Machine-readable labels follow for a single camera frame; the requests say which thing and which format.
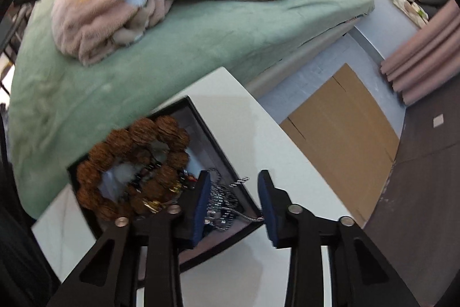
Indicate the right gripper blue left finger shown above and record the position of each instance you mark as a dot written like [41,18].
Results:
[196,209]

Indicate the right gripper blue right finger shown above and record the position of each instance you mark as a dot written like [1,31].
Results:
[274,206]

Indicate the black jewelry box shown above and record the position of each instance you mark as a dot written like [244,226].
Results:
[151,165]

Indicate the flat brown cardboard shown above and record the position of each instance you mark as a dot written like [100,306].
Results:
[344,133]

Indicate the beige bed base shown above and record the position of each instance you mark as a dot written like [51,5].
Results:
[271,77]

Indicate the green bed sheet mattress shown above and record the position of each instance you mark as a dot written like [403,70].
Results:
[60,108]

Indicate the dark wood wardrobe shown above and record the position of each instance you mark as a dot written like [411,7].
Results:
[416,222]

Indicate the pink curtain right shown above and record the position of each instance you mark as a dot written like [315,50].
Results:
[428,60]

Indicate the white wall switch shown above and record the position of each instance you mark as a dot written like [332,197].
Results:
[438,120]

